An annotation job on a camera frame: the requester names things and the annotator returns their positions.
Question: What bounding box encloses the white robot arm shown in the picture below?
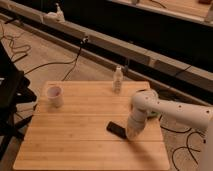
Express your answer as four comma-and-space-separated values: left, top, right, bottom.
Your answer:
126, 90, 213, 171

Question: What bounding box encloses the clear plastic bottle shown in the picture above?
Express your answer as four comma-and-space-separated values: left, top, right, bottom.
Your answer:
113, 66, 123, 93

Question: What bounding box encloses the black chair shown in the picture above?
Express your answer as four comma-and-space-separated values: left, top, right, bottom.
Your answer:
0, 42, 37, 161

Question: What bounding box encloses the white plastic cup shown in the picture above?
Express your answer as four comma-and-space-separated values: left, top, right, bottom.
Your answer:
46, 86, 63, 108

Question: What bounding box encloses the black floor cable right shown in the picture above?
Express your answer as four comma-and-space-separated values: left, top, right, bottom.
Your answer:
159, 114, 209, 171

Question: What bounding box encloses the black floor cable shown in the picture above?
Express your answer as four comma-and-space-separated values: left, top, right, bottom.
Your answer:
0, 21, 90, 82
159, 114, 209, 171

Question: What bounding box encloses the green round plate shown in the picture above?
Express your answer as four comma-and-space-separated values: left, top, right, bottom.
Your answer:
132, 89, 159, 118

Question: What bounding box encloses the black floor cable left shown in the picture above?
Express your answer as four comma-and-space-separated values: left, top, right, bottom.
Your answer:
0, 21, 90, 82

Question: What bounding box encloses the long white ledge rail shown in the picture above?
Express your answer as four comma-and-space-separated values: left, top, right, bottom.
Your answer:
0, 0, 213, 95

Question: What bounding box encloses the white object on ledge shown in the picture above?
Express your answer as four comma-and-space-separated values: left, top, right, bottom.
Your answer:
46, 4, 65, 22

